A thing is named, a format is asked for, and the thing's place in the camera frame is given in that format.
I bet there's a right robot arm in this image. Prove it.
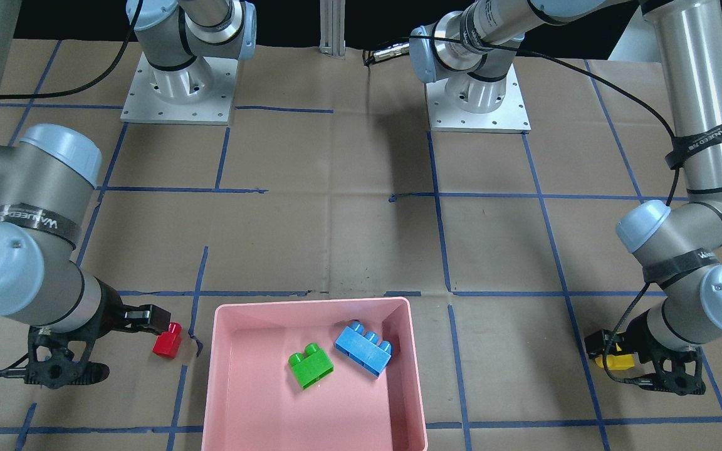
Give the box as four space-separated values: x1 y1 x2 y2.
0 1 257 389

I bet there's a yellow toy block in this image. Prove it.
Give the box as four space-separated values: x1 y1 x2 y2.
605 343 636 371

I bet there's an aluminium frame post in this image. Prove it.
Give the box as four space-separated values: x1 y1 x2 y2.
319 0 346 60

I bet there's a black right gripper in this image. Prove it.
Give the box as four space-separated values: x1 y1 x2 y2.
23 280 171 389

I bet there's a blue toy block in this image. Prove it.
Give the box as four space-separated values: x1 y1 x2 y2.
333 321 392 378

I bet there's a pink plastic box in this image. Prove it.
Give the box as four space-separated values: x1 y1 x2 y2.
202 297 429 450

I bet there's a green toy block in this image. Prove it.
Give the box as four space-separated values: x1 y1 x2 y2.
288 343 333 390

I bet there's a red toy block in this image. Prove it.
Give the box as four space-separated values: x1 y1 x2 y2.
152 321 182 360

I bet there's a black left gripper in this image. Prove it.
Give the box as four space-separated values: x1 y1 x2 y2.
584 312 706 396

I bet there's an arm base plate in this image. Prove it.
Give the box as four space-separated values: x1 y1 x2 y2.
425 66 532 133
120 55 239 126

